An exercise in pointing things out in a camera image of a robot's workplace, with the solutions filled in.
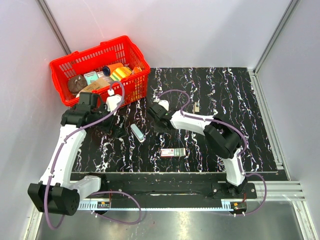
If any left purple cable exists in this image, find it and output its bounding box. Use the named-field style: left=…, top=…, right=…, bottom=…
left=44, top=80, right=143, bottom=230

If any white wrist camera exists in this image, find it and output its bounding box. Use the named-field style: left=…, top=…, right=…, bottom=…
left=157, top=100, right=169, bottom=111
left=106, top=89, right=123, bottom=115

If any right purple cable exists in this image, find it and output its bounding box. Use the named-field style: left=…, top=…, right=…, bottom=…
left=156, top=89, right=268, bottom=217

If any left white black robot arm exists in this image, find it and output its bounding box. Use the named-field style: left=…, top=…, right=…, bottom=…
left=27, top=92, right=124, bottom=216

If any purple cable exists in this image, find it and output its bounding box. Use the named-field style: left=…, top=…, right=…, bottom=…
left=44, top=80, right=143, bottom=230
left=156, top=89, right=268, bottom=217

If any light blue small stapler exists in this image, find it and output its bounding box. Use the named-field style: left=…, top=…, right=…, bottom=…
left=130, top=123, right=145, bottom=143

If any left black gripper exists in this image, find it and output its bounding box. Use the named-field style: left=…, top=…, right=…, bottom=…
left=91, top=101, right=127, bottom=138

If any orange small packet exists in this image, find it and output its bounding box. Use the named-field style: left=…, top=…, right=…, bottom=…
left=131, top=66, right=142, bottom=75

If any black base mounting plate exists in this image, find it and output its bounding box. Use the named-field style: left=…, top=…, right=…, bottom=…
left=74, top=171, right=257, bottom=210

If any yellow green striped sponge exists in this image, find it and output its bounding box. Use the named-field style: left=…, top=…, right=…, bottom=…
left=109, top=66, right=132, bottom=82

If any brown cardboard package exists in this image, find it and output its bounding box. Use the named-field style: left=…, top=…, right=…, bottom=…
left=76, top=76, right=113, bottom=98

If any teal small box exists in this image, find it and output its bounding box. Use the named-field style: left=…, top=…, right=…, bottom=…
left=83, top=71, right=99, bottom=85

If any red plastic shopping basket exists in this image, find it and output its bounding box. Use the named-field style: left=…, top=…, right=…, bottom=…
left=49, top=35, right=151, bottom=118

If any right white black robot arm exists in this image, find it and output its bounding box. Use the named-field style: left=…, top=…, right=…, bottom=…
left=147, top=101, right=247, bottom=198

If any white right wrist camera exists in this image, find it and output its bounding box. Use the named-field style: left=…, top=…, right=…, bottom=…
left=157, top=100, right=169, bottom=111

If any red staple box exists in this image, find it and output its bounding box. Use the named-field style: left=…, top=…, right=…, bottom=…
left=160, top=148, right=186, bottom=158

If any orange cylinder blue cap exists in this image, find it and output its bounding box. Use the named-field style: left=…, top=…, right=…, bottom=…
left=102, top=62, right=124, bottom=77

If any brown round bun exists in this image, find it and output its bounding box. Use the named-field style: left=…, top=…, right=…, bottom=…
left=67, top=74, right=88, bottom=95

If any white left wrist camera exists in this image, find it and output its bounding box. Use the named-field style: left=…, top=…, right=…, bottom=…
left=106, top=89, right=123, bottom=115

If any white black large stapler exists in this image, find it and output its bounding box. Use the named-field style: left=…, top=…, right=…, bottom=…
left=193, top=101, right=200, bottom=114

